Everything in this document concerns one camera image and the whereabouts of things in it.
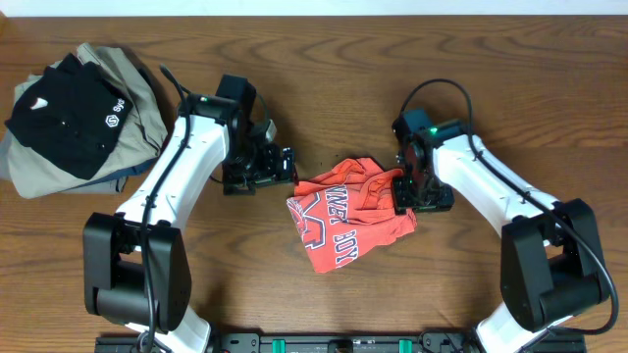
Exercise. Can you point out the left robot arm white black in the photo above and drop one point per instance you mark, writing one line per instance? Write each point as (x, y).
(136, 272)

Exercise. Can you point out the dark blue folded garment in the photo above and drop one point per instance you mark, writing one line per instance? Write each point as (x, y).
(127, 172)

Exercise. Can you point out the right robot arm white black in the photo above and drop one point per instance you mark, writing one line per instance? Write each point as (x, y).
(551, 262)

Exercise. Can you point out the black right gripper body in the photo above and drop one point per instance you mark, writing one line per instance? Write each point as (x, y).
(421, 192)

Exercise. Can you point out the grey folded garment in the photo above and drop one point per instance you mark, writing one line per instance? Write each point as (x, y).
(142, 137)

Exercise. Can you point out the black folded shirt white logo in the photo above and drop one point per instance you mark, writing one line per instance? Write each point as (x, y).
(72, 117)

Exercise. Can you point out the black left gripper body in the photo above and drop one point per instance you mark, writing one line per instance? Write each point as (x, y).
(259, 167)

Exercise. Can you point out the red t-shirt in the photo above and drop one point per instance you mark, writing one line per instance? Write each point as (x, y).
(346, 212)

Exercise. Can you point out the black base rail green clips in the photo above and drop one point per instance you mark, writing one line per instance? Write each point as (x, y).
(427, 342)

